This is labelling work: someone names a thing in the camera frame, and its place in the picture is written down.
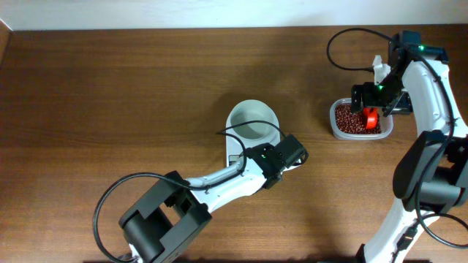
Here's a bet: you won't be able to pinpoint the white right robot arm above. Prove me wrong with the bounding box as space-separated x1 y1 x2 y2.
351 31 467 262

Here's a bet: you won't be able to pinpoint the white bowl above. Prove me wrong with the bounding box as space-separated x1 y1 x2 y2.
226 99 280 142

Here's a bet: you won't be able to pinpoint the red adzuki beans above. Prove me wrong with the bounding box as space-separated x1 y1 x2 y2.
334 104 382 134

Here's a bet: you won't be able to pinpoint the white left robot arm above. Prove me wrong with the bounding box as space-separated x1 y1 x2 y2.
119 138 308 262

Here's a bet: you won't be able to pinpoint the white digital kitchen scale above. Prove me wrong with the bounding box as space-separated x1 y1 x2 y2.
226 100 282 166

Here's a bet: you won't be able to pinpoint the clear plastic container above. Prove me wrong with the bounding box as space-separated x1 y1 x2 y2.
330 98 393 140

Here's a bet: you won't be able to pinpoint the red measuring scoop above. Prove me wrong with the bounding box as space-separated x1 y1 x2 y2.
362 107 378 129

